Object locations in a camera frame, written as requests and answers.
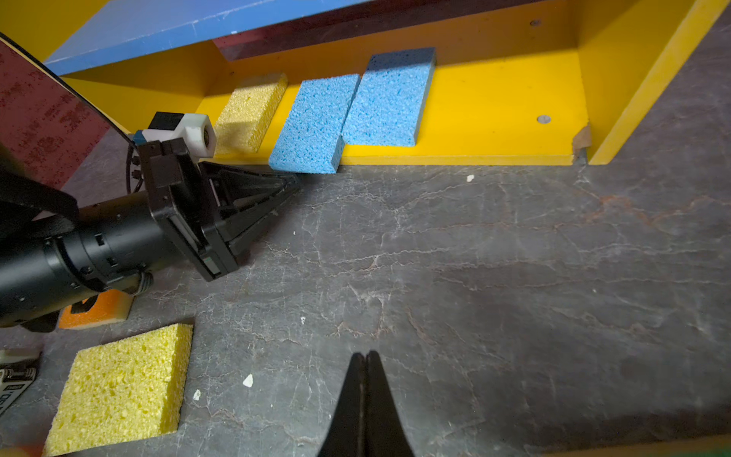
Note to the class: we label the green scrub sponge dark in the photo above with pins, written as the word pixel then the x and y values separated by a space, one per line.
pixel 718 445

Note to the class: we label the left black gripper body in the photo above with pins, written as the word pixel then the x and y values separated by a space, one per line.
pixel 177 202

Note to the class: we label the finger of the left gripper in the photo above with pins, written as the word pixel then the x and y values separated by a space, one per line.
pixel 247 217
pixel 221 184

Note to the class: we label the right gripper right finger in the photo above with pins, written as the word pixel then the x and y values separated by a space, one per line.
pixel 383 431

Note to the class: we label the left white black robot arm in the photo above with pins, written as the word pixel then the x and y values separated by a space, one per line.
pixel 55 254

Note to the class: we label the blue lower shelf board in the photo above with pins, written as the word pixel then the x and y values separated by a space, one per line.
pixel 128 29

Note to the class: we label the orange sponge near left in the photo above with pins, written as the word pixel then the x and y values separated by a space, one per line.
pixel 107 308

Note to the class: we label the yellow shelf unit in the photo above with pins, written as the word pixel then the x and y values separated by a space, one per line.
pixel 517 83

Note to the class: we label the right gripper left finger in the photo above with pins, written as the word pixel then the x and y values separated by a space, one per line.
pixel 346 435

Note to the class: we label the yellow sponge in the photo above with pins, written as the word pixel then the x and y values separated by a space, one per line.
pixel 124 391
pixel 243 124

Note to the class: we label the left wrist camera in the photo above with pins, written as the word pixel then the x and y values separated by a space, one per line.
pixel 195 129

